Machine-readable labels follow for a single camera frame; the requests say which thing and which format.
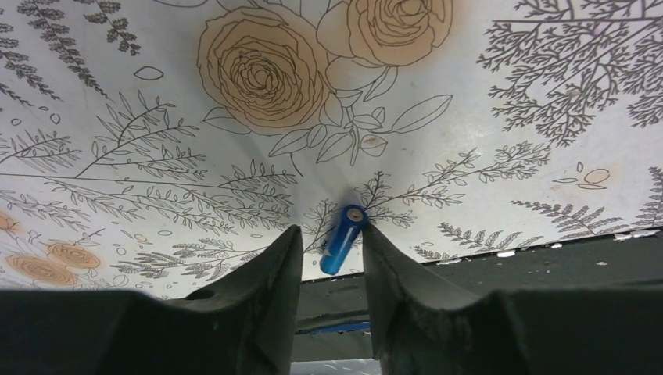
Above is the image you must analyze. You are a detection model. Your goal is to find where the blue battery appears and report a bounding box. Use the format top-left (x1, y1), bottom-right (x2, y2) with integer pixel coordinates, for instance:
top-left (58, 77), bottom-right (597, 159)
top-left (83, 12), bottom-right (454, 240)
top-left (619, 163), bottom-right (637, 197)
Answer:
top-left (320, 205), bottom-right (369, 275)

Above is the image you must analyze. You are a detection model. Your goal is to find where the floral table mat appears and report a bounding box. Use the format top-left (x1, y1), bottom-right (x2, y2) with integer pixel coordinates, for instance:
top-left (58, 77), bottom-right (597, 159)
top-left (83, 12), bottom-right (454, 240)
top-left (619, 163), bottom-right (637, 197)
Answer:
top-left (1, 1), bottom-right (662, 298)

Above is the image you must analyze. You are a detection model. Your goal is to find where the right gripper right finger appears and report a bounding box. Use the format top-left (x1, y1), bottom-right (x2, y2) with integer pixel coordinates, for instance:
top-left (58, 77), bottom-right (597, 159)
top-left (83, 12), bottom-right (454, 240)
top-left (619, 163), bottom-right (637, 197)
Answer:
top-left (363, 226), bottom-right (662, 374)

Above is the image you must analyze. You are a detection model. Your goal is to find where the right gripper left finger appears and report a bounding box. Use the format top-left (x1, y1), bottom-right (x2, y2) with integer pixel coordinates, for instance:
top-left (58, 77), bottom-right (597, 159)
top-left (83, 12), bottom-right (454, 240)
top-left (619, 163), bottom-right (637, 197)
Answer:
top-left (1, 225), bottom-right (303, 374)

